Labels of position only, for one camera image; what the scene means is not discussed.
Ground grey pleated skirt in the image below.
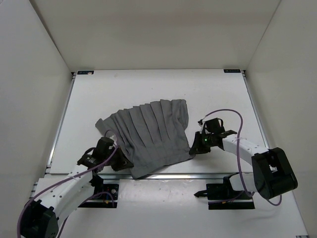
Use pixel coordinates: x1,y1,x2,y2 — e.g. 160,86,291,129
95,99,193,179

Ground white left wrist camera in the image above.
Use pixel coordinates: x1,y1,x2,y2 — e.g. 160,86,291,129
106,134,117,144

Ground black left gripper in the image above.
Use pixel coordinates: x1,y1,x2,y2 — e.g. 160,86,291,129
105,144,134,171

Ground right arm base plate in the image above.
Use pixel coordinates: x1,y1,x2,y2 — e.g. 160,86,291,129
206,176,255,210

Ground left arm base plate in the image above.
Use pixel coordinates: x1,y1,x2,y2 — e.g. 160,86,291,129
79,180,119,209

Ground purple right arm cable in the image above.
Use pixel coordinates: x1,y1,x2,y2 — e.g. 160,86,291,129
202,108,283,206

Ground blue label corner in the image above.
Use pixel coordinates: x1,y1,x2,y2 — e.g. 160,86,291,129
77,70,94,75
223,69,241,73

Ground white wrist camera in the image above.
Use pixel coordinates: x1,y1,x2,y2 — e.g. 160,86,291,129
198,119,206,134
106,134,117,144

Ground blue label right corner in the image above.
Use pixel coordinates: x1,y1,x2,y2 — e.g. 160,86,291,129
223,69,241,73

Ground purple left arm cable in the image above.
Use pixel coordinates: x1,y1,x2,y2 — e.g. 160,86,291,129
16,129,118,238

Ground aluminium rail along table front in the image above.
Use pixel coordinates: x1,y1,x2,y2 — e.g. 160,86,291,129
99,173,233,180

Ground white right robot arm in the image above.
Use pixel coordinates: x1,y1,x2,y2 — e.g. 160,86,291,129
189,118,298,200

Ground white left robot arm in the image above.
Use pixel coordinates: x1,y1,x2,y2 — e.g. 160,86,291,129
17,137,134,238

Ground blue label left corner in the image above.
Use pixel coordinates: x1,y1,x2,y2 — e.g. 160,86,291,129
77,70,94,75

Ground aluminium rail left table edge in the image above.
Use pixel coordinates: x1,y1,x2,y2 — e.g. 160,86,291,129
45,71,77,171

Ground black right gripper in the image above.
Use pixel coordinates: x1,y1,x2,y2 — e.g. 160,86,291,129
189,131,214,155

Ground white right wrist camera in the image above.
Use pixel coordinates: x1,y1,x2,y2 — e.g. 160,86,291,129
198,119,206,134

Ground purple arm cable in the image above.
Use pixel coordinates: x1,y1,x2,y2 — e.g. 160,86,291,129
16,129,118,238
202,108,283,206

